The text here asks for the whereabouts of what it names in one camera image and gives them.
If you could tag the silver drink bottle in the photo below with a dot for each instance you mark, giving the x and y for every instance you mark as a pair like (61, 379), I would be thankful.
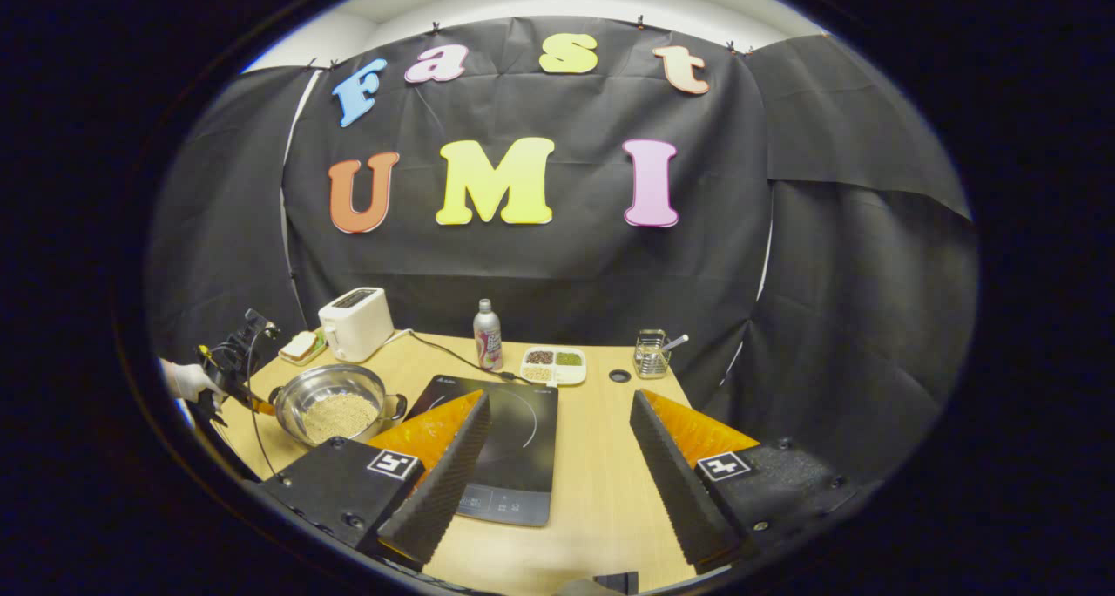
(488, 339)

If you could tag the stainless steel pot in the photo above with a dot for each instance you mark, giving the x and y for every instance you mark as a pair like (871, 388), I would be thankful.
(348, 382)

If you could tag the pile of soybeans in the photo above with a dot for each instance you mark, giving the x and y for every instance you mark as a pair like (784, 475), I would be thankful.
(340, 415)

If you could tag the white divided bean dish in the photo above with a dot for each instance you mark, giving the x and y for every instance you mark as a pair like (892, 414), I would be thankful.
(554, 365)

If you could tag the black induction cooktop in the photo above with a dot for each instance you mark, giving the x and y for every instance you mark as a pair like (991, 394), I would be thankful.
(514, 439)

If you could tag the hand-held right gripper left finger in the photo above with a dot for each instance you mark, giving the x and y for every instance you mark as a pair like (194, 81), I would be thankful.
(435, 500)

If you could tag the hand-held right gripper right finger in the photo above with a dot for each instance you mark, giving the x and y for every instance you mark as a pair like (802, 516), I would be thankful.
(675, 491)

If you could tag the small sandwich plate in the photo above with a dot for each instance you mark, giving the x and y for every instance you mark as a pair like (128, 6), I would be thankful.
(320, 352)

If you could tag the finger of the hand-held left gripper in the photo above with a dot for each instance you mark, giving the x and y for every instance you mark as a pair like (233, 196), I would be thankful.
(261, 407)

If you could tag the white bread sandwich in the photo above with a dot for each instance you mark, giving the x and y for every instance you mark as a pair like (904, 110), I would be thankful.
(300, 345)

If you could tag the white toaster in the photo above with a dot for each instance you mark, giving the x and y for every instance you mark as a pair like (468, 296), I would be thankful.
(357, 326)

